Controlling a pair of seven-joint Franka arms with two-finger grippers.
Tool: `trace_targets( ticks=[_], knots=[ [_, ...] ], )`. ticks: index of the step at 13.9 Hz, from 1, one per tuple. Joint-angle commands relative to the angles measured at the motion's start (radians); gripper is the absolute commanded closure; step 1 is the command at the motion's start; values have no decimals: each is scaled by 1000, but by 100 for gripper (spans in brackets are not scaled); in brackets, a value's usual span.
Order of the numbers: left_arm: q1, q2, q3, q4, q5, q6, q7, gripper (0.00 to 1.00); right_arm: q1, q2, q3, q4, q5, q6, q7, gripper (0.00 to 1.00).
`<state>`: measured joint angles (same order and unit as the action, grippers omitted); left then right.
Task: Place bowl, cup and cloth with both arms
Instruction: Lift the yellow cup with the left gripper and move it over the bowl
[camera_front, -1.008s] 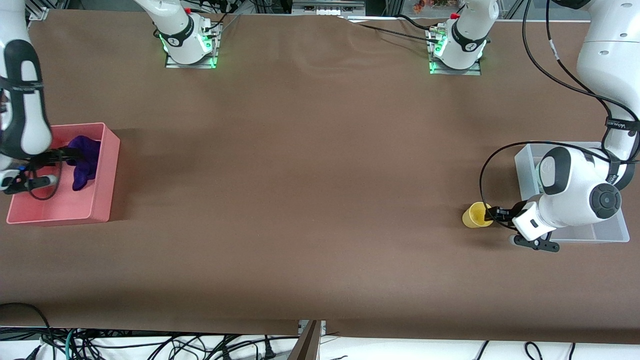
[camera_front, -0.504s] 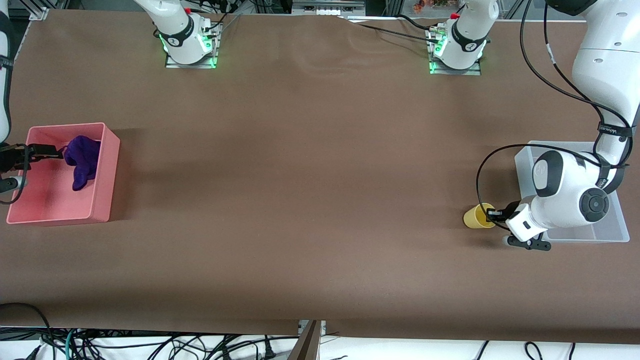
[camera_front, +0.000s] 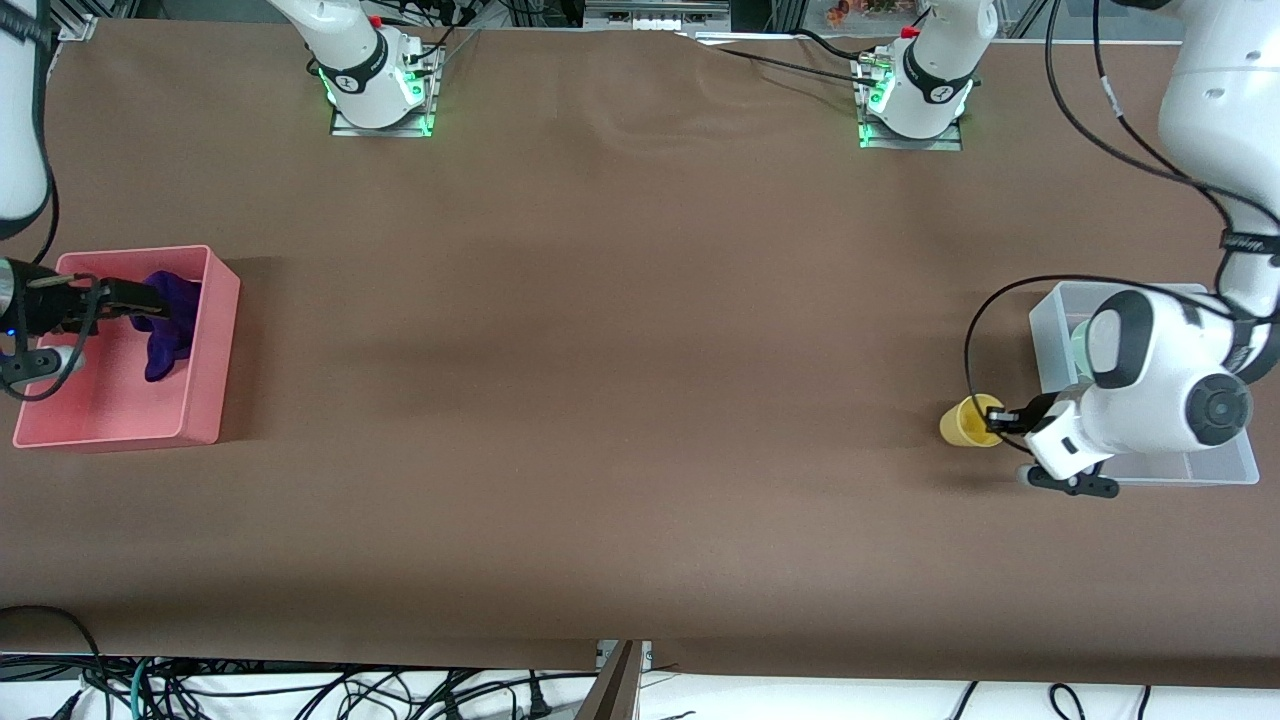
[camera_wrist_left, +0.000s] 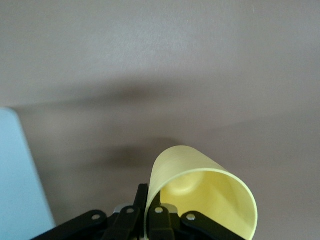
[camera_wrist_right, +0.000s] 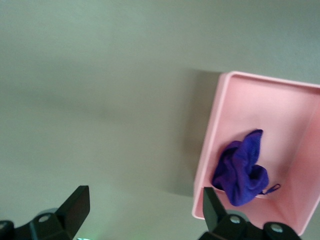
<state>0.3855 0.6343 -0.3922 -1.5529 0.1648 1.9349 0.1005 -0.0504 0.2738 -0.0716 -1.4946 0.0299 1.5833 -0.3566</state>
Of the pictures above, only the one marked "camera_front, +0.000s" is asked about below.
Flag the yellow plastic cup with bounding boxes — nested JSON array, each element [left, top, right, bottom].
[[938, 395, 1006, 449]]

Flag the purple microfiber cloth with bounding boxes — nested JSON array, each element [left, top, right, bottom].
[[133, 270, 203, 384]]

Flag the green plastic bowl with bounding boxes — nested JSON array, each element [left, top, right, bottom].
[[1068, 318, 1097, 383]]

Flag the pink plastic bin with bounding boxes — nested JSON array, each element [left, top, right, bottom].
[[12, 245, 241, 451]]

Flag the clear plastic bin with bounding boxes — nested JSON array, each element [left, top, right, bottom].
[[1028, 282, 1261, 487]]

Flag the brown table cover sheet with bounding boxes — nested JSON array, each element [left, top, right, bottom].
[[0, 20, 1280, 691]]

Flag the grey table support beam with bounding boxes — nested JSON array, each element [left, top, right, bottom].
[[573, 640, 643, 720]]

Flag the grey power strip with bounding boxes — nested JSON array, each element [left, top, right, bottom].
[[585, 0, 733, 31]]

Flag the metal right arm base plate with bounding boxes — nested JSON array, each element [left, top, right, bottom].
[[330, 45, 438, 139]]

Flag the aluminium frame profile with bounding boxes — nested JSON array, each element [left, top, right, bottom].
[[58, 0, 141, 43]]

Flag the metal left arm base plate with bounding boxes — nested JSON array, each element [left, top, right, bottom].
[[856, 55, 966, 152]]

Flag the black cable with white tag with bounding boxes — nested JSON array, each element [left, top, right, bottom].
[[1093, 0, 1280, 239]]

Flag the thick black floor cable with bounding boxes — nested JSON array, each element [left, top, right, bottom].
[[0, 605, 113, 720]]

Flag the short black base cable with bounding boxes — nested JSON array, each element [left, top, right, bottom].
[[795, 28, 893, 63]]

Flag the long black base cable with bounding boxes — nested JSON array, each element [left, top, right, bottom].
[[680, 33, 883, 89]]

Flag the tangled black floor cables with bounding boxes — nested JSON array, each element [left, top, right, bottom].
[[150, 668, 601, 720]]

